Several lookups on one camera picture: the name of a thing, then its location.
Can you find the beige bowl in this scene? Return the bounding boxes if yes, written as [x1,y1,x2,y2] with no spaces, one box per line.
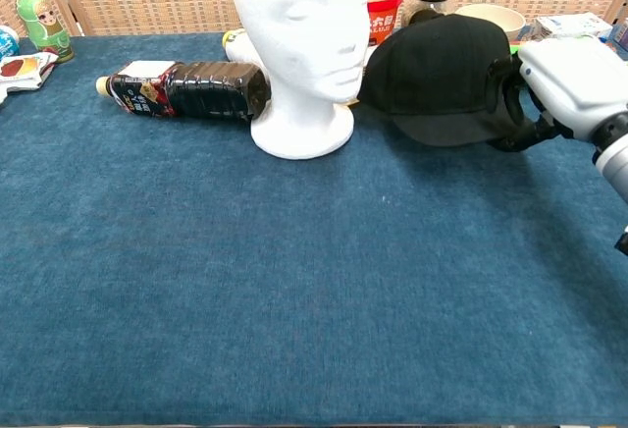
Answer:
[455,4,527,41]

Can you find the white foam mannequin head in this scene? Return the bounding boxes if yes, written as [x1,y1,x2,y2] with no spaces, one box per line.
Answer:
[229,0,373,161]

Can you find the dark coffee bottle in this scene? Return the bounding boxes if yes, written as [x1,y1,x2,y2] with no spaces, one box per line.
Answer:
[95,60,273,125]

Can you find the black baseball cap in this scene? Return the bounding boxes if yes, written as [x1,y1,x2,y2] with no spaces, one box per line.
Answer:
[356,13,534,149]

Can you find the red instant noodle cup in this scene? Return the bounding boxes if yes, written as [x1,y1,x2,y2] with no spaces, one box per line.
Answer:
[366,0,406,47]

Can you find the blue-label water bottle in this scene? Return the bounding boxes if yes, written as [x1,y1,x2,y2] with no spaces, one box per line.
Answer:
[0,25,22,61]

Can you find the yellow-capped white-label bottle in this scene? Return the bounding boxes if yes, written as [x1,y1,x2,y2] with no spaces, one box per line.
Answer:
[221,27,261,64]

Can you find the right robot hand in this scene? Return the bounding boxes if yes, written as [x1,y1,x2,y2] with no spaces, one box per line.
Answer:
[485,36,628,154]

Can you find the white blue milk carton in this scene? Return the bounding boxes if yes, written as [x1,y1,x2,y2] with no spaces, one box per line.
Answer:
[532,12,613,40]

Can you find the purple drink carton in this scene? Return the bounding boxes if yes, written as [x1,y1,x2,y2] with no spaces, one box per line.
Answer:
[607,22,628,54]

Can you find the small chestnut snack packet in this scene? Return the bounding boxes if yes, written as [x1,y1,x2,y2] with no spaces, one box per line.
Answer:
[0,51,60,93]

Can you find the blue carpet table cover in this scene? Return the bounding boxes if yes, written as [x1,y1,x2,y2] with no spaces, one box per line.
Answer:
[0,29,628,427]

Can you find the green matryoshka doll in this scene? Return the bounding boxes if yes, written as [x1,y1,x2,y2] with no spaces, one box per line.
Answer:
[16,0,76,64]

